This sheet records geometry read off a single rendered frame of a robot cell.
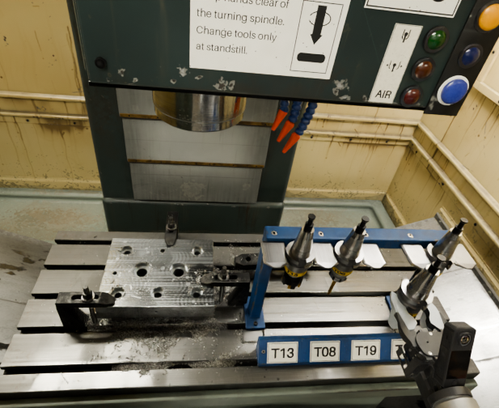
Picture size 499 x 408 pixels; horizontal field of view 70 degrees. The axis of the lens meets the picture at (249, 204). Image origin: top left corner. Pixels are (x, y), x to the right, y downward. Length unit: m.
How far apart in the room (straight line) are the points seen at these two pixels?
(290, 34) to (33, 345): 0.92
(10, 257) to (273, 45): 1.33
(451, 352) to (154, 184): 1.00
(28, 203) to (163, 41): 1.62
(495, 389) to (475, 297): 0.30
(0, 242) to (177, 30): 1.31
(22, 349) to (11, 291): 0.44
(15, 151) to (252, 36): 1.58
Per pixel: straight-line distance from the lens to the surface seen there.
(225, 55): 0.41
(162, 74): 0.42
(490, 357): 1.40
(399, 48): 0.45
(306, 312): 1.09
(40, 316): 1.11
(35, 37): 1.60
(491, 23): 0.49
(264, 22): 0.40
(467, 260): 0.97
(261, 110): 1.15
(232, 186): 1.31
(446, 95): 0.50
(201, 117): 0.58
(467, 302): 1.48
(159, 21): 0.40
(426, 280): 0.77
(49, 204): 1.93
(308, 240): 0.74
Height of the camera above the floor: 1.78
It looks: 40 degrees down
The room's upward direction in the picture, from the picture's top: 9 degrees clockwise
